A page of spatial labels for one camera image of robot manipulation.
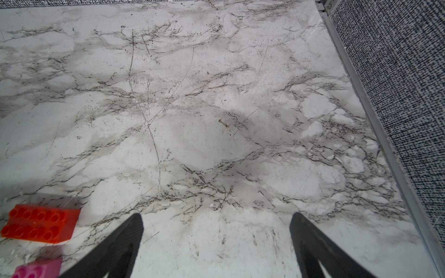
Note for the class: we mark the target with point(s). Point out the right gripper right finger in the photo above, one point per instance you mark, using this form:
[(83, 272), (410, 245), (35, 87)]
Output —
[(314, 251)]

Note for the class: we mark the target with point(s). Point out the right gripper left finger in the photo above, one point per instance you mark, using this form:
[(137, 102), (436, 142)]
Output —
[(115, 256)]

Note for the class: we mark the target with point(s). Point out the pink small lego brick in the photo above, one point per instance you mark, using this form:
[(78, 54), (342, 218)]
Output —
[(45, 268)]

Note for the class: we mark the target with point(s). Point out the red long lego brick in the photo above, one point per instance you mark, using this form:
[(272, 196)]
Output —
[(41, 224)]

